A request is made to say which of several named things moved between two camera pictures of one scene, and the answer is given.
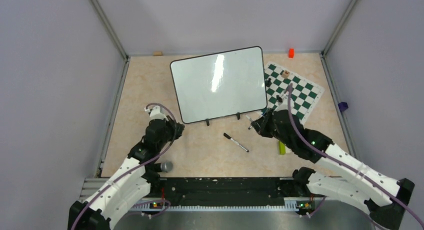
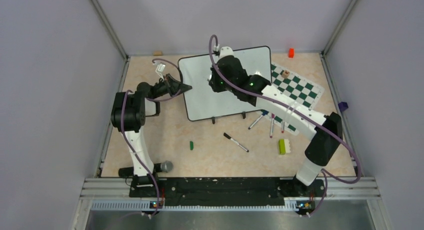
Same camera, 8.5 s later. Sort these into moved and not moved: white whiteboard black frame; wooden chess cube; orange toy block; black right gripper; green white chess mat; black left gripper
Moved: black right gripper; black left gripper
Not moved: wooden chess cube; green white chess mat; white whiteboard black frame; orange toy block
